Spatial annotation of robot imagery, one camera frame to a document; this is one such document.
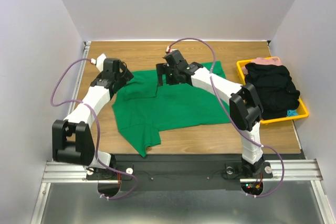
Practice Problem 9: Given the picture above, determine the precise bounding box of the green t shirt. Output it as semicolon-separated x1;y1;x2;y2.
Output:
112;70;230;157

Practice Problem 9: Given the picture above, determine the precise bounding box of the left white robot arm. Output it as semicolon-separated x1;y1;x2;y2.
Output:
52;54;134;179

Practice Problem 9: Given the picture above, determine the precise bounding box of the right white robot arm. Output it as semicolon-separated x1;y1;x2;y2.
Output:
156;50;264;177

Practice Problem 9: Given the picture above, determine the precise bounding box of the pink t shirt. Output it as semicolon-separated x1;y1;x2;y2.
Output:
241;57;282;75

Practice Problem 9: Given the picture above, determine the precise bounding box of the black t shirt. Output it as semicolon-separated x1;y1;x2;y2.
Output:
245;65;300;120

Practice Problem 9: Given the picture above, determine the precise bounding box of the teal t shirt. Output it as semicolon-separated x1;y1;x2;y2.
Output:
286;110;299;117

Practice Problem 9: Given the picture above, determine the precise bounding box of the yellow plastic bin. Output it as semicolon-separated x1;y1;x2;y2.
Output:
236;57;309;125

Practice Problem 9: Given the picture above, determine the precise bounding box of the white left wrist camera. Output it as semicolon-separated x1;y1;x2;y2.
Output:
90;54;107;72

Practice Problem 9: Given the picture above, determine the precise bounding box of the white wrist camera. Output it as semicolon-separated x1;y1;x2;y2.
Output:
90;54;107;72
165;46;176;54

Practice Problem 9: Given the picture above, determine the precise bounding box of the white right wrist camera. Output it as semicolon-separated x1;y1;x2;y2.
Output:
165;46;176;54

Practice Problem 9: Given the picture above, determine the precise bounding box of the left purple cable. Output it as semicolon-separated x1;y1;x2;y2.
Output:
50;58;139;200

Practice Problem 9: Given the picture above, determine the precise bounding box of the purple cable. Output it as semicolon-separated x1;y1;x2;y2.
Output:
167;37;286;200
50;58;139;200

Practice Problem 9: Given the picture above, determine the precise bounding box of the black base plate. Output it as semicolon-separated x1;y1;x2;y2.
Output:
86;153;274;192

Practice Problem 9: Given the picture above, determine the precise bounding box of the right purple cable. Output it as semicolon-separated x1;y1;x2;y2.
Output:
167;37;286;200

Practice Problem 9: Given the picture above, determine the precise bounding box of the aluminium mounting rail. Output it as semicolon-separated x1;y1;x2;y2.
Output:
42;159;322;183

